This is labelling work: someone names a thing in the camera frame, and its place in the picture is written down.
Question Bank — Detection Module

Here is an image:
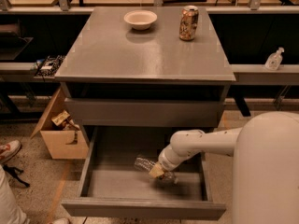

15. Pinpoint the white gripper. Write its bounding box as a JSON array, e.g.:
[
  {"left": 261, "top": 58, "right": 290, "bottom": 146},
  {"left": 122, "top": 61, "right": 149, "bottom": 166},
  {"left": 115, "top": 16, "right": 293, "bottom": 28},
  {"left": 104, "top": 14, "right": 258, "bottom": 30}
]
[{"left": 149, "top": 145, "right": 187, "bottom": 178}]

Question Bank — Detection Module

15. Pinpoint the clear plastic water bottle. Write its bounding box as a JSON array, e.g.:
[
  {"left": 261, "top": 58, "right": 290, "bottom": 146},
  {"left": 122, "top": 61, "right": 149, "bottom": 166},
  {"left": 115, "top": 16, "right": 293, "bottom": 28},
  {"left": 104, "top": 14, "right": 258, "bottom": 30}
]
[{"left": 134, "top": 157, "right": 178, "bottom": 184}]

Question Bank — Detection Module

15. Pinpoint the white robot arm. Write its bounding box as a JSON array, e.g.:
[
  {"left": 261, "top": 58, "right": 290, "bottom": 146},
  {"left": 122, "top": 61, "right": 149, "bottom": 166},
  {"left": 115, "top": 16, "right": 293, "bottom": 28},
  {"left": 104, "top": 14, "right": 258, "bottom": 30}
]
[{"left": 149, "top": 111, "right": 299, "bottom": 224}]

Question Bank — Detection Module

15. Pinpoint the open grey middle drawer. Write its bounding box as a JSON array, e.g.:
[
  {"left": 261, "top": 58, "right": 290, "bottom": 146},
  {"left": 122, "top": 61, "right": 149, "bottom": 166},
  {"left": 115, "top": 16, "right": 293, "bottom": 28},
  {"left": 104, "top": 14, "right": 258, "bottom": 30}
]
[{"left": 62, "top": 127, "right": 226, "bottom": 220}]

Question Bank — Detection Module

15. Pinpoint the closed grey top drawer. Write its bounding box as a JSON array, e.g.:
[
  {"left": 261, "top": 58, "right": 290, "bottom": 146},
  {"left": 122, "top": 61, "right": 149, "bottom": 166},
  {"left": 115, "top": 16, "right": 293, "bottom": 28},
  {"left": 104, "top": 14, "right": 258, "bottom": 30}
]
[{"left": 64, "top": 98, "right": 224, "bottom": 127}]

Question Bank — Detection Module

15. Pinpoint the grey drawer cabinet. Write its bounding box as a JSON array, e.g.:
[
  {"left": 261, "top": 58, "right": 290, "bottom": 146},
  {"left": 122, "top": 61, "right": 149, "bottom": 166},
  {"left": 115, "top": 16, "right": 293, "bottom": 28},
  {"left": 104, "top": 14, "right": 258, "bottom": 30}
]
[{"left": 54, "top": 6, "right": 236, "bottom": 129}]

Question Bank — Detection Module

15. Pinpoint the clear hand sanitizer bottle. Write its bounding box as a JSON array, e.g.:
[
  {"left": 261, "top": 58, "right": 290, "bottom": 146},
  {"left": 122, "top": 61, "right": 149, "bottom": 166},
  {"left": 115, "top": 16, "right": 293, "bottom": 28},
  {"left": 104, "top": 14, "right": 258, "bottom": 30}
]
[{"left": 264, "top": 47, "right": 284, "bottom": 71}]

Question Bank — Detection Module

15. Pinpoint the cardboard box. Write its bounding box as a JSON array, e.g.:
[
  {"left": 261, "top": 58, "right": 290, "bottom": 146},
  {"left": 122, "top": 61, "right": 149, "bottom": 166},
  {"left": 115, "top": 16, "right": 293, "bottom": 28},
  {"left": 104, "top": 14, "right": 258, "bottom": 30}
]
[{"left": 31, "top": 88, "right": 89, "bottom": 160}]

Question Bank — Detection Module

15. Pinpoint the black patterned notebook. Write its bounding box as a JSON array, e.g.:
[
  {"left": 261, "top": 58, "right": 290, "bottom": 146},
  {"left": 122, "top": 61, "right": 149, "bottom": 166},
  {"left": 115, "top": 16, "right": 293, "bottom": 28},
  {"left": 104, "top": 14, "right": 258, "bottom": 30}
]
[{"left": 35, "top": 55, "right": 64, "bottom": 77}]

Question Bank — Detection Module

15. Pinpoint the white trouser leg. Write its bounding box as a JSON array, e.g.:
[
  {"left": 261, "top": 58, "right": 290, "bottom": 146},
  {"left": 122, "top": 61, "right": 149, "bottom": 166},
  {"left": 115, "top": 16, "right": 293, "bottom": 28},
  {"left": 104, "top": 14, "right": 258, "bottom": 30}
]
[{"left": 0, "top": 167, "right": 30, "bottom": 224}]

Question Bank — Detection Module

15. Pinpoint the white red sneaker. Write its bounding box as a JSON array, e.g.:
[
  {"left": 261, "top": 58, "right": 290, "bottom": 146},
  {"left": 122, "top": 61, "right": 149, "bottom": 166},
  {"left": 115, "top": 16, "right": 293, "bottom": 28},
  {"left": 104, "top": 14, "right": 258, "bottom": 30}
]
[{"left": 0, "top": 140, "right": 21, "bottom": 163}]

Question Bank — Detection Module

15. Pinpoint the white ceramic bowl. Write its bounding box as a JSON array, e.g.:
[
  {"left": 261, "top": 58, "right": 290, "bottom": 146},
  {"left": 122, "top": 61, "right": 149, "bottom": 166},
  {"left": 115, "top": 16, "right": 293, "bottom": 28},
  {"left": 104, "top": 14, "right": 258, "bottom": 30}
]
[{"left": 124, "top": 10, "right": 157, "bottom": 31}]

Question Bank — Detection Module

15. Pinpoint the gold patterned soda can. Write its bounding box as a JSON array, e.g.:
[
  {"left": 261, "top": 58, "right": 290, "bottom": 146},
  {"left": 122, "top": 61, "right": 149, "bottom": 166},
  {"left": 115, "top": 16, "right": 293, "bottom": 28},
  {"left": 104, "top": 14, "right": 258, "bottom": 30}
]
[{"left": 179, "top": 6, "right": 199, "bottom": 41}]

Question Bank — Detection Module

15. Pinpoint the black strap on floor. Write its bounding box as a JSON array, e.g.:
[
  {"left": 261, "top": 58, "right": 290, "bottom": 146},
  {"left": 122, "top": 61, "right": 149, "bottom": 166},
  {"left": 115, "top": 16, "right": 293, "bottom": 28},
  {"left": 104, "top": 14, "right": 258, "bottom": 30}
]
[{"left": 3, "top": 163, "right": 33, "bottom": 189}]

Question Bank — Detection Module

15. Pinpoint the grey metal shelf rail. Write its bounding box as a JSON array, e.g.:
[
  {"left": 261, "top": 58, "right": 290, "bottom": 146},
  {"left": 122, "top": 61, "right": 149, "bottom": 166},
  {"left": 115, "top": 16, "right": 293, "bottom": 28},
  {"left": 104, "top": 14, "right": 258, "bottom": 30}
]
[{"left": 0, "top": 63, "right": 55, "bottom": 83}]

